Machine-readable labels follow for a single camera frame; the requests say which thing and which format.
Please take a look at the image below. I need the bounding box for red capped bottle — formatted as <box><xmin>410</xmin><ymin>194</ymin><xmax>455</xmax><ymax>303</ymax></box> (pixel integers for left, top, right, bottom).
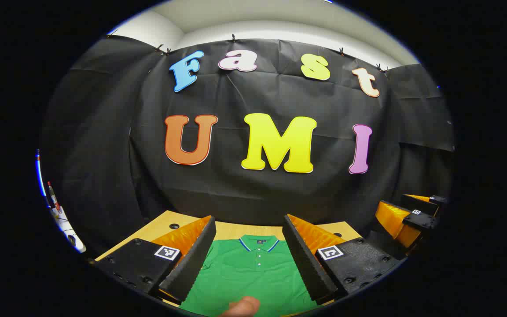
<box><xmin>47</xmin><ymin>181</ymin><xmax>63</xmax><ymax>214</ymax></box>

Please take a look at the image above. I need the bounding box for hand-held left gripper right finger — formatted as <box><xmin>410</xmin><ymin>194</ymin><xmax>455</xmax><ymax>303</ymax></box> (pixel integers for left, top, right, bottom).
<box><xmin>282</xmin><ymin>214</ymin><xmax>404</xmax><ymax>305</ymax></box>

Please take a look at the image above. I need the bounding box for green T-shirt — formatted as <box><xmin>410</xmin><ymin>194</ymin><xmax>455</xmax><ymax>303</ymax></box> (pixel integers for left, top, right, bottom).
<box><xmin>179</xmin><ymin>234</ymin><xmax>324</xmax><ymax>317</ymax></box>

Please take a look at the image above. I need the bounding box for white side table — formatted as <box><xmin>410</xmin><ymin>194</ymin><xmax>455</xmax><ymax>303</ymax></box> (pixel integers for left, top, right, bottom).
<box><xmin>50</xmin><ymin>206</ymin><xmax>88</xmax><ymax>254</ymax></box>

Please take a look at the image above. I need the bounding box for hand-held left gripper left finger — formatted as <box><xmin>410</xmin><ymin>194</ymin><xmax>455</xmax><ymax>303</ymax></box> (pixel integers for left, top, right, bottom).
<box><xmin>91</xmin><ymin>215</ymin><xmax>217</xmax><ymax>304</ymax></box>

